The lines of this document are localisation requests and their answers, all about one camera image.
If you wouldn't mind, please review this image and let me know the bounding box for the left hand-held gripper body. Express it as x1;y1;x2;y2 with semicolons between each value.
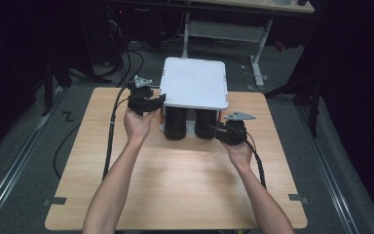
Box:
127;74;154;117

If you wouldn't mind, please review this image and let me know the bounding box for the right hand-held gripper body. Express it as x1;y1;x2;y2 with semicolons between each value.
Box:
215;109;257;146

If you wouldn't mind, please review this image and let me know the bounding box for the white shoe rack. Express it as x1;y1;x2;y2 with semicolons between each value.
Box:
157;57;230;138

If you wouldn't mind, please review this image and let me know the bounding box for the person's left hand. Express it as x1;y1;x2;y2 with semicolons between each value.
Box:
123;106;159;146

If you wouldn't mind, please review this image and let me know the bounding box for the person's right hand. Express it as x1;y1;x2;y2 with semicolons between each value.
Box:
221;139;254;172

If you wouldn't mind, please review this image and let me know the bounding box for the black metal stand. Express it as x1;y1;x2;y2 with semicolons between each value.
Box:
264;48;322;137
40;57;113;117

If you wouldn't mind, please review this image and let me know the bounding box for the grey tape piece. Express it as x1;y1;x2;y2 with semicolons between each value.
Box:
287;193;310;205
42;196;68;207

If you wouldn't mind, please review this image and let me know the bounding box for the wooden desk with white legs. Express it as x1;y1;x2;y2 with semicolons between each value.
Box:
100;0;316;90

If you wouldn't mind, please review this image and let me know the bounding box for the bundle of black cables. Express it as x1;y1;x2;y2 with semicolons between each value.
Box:
105;6;145;89

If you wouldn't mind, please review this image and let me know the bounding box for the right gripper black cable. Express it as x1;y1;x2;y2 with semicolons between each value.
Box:
243;138;268;190

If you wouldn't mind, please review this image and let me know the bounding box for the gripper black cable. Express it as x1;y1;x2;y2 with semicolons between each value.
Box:
101;83;134;181
243;138;268;190

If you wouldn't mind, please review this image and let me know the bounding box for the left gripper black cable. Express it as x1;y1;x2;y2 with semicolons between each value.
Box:
101;83;134;181

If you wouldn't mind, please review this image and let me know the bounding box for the black floor cable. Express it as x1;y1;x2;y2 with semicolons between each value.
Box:
52;121;83;179

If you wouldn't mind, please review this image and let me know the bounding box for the metal floor rail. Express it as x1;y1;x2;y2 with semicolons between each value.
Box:
295;105;360;234
0;86;66;226

